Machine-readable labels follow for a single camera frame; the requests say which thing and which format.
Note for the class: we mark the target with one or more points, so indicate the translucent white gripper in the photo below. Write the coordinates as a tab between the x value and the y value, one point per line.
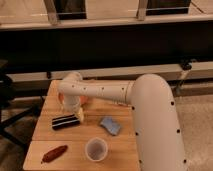
72	104

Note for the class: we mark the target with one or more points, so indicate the black white striped eraser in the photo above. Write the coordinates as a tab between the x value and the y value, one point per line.
64	121

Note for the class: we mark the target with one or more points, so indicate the white ceramic cup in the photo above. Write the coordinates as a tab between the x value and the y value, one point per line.
96	149

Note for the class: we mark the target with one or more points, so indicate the red sausage toy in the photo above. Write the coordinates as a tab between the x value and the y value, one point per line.
54	153

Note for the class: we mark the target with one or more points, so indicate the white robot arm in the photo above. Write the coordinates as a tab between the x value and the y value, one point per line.
159	139

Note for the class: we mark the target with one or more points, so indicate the orange ceramic bowl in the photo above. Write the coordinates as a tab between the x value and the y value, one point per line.
83	99

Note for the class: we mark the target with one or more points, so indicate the black chair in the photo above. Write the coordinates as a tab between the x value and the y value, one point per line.
7	94

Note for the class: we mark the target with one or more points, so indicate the blue sponge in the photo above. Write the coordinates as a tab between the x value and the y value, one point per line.
110	125

